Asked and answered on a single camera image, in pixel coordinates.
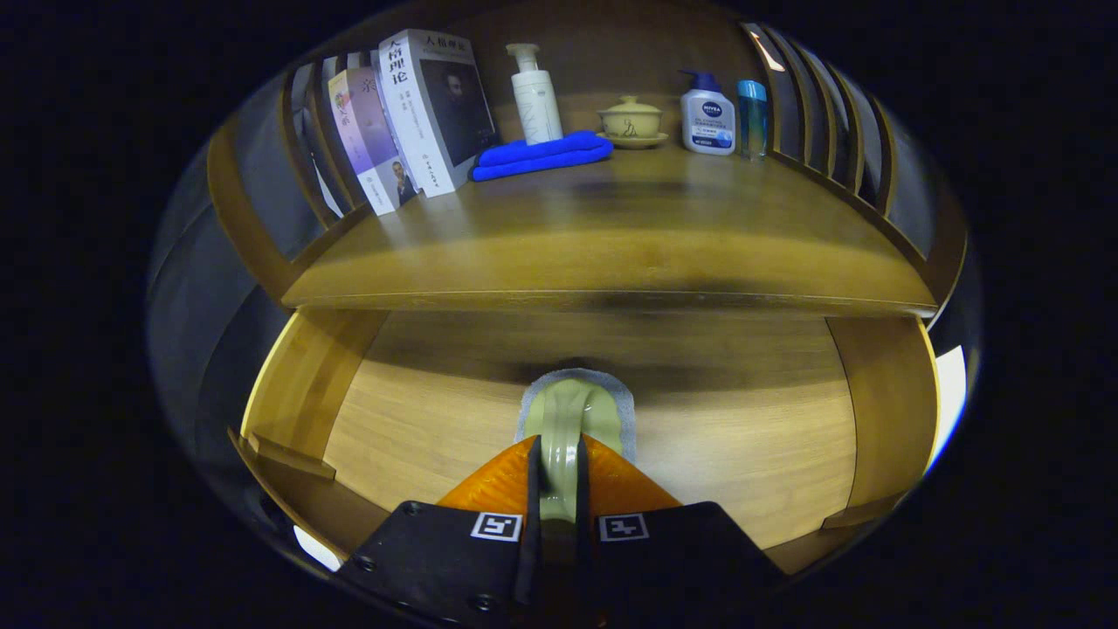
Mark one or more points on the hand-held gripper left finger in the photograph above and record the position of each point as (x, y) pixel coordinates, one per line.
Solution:
(437, 563)

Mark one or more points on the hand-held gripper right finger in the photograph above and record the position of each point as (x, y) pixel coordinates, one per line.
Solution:
(690, 563)

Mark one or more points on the brown wooden drawer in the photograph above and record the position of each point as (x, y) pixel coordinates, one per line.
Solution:
(419, 428)

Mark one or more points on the brown wooden countertop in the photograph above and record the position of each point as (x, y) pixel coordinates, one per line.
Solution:
(611, 227)

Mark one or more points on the brown wooden cabinet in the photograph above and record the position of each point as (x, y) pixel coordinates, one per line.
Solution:
(603, 61)

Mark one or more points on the folded blue cloth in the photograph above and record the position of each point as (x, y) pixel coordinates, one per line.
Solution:
(541, 155)

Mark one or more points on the purple book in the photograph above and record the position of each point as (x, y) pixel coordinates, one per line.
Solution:
(371, 140)

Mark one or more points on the yellow lidded teacup with saucer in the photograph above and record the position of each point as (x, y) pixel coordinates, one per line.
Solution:
(631, 122)

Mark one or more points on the teal blue bottle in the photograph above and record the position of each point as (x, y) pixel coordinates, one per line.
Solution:
(751, 122)

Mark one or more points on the white lotion bottle blue cap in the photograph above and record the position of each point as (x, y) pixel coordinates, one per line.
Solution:
(707, 118)

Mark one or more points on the thick white book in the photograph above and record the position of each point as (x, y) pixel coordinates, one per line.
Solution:
(419, 114)

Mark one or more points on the white pump bottle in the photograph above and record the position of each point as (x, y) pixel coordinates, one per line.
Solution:
(537, 109)

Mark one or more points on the thin white book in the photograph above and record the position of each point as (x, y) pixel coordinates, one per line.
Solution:
(379, 83)

